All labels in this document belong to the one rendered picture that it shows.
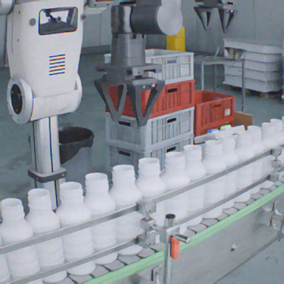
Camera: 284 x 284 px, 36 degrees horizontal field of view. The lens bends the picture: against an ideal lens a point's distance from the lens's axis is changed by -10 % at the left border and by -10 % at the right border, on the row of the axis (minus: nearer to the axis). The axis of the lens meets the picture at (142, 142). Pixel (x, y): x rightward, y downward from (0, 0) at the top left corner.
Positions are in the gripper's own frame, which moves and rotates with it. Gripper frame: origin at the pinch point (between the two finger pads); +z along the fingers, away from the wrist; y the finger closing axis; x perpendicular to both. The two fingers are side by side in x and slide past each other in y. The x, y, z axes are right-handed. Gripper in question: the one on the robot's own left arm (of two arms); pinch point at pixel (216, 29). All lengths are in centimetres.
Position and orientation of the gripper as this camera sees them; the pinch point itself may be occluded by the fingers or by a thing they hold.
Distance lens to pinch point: 120.2
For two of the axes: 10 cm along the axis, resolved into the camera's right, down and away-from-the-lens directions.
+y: -6.8, -2.1, 7.0
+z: -0.1, 9.6, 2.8
